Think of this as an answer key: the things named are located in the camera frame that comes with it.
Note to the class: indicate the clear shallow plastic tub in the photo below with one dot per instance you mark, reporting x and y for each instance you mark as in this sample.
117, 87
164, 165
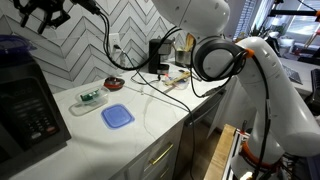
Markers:
180, 86

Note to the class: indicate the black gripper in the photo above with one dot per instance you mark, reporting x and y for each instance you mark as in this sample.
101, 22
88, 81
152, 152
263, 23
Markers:
43, 5

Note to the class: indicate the wooden spatula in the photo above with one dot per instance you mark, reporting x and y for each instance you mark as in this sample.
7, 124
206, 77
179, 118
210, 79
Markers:
176, 80

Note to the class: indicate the small green cardboard box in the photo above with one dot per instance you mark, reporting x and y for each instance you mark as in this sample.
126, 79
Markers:
89, 95

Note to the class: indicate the red round dish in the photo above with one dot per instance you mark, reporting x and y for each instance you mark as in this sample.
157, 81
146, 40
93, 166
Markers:
114, 83

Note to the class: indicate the silver utensil holder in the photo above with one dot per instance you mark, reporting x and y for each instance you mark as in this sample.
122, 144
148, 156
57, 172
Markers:
182, 58

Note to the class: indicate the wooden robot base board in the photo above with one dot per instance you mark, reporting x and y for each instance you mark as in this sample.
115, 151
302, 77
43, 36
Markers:
219, 153

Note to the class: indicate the purple translucent plastic lid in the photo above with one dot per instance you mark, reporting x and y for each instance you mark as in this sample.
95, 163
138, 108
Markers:
13, 45

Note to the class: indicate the white wall power outlet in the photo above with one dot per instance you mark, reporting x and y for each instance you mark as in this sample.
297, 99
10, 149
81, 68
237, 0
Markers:
115, 38

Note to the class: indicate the stainless dishwasher front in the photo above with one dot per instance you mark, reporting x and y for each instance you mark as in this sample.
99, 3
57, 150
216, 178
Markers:
200, 126

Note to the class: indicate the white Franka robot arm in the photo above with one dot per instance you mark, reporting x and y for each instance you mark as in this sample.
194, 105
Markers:
283, 100

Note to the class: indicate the white drawer cabinet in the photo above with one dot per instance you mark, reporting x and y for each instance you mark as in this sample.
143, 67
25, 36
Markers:
156, 156

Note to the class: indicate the black microwave oven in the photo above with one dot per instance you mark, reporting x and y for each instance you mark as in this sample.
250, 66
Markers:
26, 113

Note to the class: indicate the white cabinet door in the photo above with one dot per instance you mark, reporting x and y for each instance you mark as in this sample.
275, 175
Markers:
230, 110

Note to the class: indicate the dark flat tablet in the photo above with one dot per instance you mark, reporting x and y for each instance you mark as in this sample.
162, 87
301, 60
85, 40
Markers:
293, 74

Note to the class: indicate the clear plastic food container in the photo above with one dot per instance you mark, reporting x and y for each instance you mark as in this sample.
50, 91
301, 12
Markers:
90, 100

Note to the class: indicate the black metal camera stand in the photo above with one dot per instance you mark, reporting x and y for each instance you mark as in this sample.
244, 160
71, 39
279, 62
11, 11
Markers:
293, 12

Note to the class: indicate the wooden utensils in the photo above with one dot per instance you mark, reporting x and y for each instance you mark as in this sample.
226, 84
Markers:
189, 41

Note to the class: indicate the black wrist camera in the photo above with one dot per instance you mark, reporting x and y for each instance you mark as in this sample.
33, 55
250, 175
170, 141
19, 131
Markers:
86, 6

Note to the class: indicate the blue plastic container lid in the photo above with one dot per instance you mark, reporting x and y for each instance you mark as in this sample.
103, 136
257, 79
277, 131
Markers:
117, 115

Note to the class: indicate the black coffee maker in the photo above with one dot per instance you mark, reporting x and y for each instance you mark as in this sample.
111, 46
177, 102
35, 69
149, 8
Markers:
155, 56

